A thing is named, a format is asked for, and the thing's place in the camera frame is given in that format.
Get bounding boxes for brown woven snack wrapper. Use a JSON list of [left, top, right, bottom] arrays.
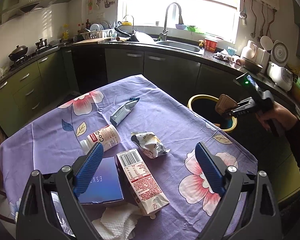
[[215, 94, 238, 115]]

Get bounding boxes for white Coco bottle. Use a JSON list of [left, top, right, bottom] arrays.
[[79, 124, 121, 154]]

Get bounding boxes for white red milk carton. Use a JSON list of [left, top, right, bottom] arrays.
[[116, 149, 170, 218]]

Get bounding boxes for white paper napkin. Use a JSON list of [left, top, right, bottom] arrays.
[[92, 203, 146, 239]]

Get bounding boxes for white snack bag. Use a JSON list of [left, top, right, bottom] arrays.
[[131, 132, 170, 159]]

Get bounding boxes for yellow blue trash bin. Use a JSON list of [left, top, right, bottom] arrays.
[[187, 94, 237, 133]]

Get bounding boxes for steel kitchen sink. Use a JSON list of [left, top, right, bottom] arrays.
[[155, 41, 205, 55]]

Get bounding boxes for chrome kitchen faucet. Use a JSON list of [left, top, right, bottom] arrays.
[[159, 2, 184, 41]]

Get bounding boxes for person's right hand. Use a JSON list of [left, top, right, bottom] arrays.
[[256, 102, 298, 131]]

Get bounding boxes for white rice cooker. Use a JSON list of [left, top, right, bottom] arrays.
[[267, 61, 293, 92]]

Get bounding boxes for dark metal bowl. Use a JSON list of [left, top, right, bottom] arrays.
[[240, 57, 262, 74]]

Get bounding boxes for white electric kettle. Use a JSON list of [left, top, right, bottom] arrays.
[[241, 40, 258, 62]]

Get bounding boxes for crumpled dish rag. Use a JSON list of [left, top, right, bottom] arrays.
[[212, 52, 234, 63]]

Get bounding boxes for purple floral tablecloth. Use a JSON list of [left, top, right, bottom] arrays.
[[0, 75, 257, 239]]

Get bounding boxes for red instant noodle cup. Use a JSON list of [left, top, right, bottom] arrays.
[[204, 38, 218, 53]]

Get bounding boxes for dark base cabinets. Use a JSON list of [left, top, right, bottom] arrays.
[[63, 43, 248, 114]]

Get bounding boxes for green drawer cabinets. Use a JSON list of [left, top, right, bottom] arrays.
[[0, 50, 70, 136]]

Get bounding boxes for wooden cutting board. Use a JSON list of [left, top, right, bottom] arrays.
[[76, 37, 115, 44]]

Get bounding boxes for steel pot on stove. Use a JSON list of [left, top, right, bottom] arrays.
[[36, 38, 48, 50]]

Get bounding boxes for black wok on stove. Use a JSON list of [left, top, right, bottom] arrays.
[[8, 45, 28, 62]]

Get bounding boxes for white dish rack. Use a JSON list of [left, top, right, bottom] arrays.
[[81, 29, 117, 40]]

